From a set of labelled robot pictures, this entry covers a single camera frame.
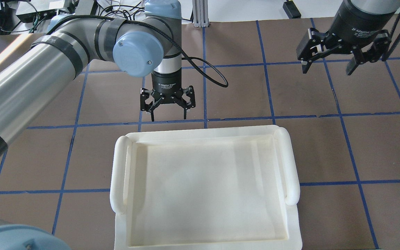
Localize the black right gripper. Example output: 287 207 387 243
297 0 393 76

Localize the white plastic tray bin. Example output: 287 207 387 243
110 125 302 250

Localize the aluminium frame post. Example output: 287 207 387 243
192 0 210 27

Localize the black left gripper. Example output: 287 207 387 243
140 71 196 122

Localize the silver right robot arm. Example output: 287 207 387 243
296 0 400 75

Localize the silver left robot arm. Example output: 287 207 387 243
0 0 185 157

